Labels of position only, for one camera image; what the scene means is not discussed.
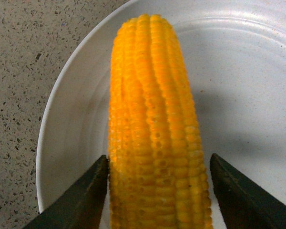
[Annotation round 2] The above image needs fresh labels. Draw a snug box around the yellow corn cob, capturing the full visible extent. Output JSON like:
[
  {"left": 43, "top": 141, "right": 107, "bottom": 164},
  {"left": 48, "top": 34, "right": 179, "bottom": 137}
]
[{"left": 108, "top": 14, "right": 213, "bottom": 229}]

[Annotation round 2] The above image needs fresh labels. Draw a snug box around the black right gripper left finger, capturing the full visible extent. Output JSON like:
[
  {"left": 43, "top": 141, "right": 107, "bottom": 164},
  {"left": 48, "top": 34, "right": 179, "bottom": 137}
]
[{"left": 25, "top": 155, "right": 109, "bottom": 229}]

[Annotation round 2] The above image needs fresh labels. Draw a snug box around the light blue plate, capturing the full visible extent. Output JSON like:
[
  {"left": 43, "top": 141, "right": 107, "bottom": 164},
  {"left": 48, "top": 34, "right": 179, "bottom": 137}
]
[{"left": 36, "top": 0, "right": 286, "bottom": 229}]

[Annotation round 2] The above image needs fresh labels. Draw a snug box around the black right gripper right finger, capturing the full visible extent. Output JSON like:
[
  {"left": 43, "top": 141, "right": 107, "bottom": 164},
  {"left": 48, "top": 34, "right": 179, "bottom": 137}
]
[{"left": 210, "top": 154, "right": 286, "bottom": 229}]

